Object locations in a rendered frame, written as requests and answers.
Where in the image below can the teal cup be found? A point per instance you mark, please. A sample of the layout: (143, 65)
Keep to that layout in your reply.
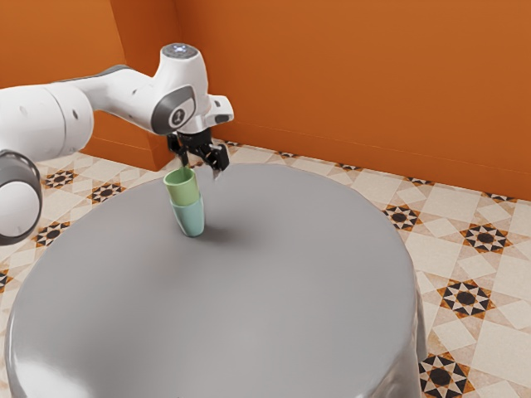
(191, 217)

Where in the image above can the green cup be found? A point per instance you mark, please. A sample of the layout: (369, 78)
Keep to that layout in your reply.
(181, 186)

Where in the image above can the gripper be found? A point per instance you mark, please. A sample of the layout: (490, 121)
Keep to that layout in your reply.
(195, 143)

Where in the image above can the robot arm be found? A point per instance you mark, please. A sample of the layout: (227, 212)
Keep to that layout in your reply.
(112, 93)

